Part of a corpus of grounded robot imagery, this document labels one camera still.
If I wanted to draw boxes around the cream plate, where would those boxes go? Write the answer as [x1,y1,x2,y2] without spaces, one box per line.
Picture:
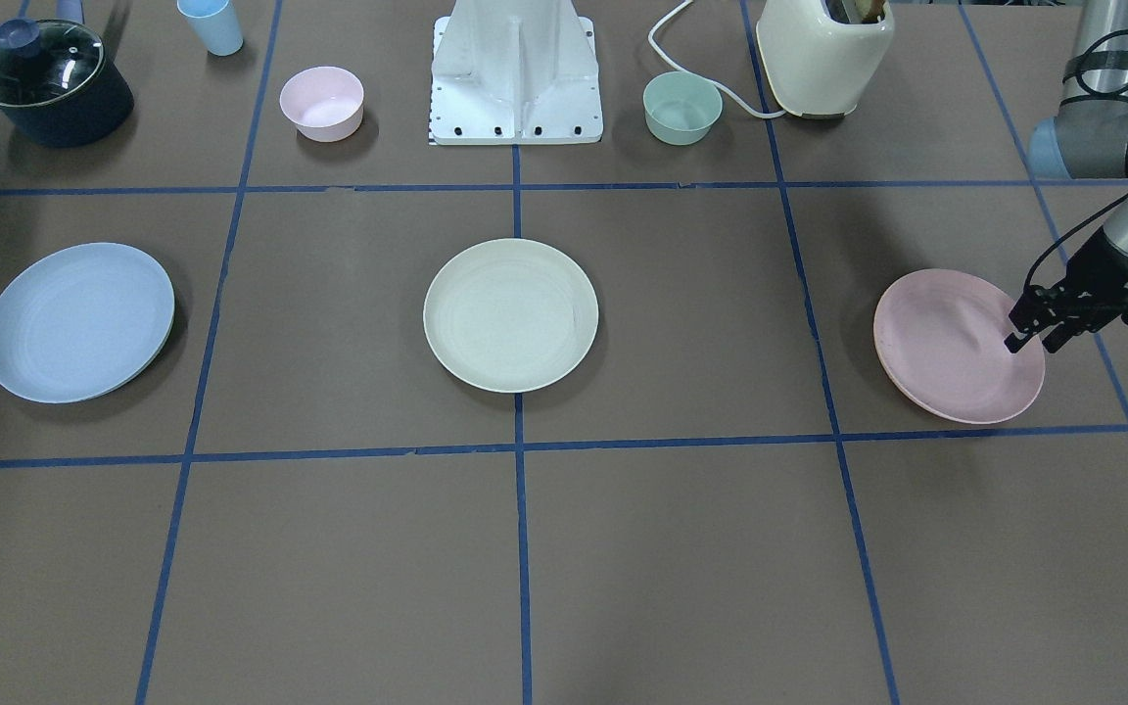
[422,238,600,394]

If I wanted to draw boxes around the green bowl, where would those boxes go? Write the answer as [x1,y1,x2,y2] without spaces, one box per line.
[641,71,724,146]

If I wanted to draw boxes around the pink bowl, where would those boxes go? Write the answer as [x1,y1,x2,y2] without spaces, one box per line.
[277,67,364,143]

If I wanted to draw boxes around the dark blue cooking pot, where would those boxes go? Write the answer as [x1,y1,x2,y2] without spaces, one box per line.
[0,1,135,148]

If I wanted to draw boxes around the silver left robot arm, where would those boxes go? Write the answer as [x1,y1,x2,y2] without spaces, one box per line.
[1006,1,1128,353]

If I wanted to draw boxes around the cream toaster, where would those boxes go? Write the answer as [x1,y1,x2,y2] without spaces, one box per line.
[755,1,896,118]

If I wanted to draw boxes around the white toaster cable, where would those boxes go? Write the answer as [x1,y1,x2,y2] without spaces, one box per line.
[647,0,786,120]

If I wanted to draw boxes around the light blue cup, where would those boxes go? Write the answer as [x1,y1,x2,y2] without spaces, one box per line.
[176,0,245,58]

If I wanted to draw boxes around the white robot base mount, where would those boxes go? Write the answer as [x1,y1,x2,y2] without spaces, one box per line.
[428,1,603,146]

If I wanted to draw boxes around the blue plate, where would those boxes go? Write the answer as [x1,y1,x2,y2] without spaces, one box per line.
[0,243,176,404]

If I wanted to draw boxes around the pink plate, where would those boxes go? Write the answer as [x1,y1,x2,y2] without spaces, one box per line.
[872,268,1046,425]

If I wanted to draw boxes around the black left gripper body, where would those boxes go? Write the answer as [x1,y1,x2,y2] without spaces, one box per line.
[1036,229,1128,331]

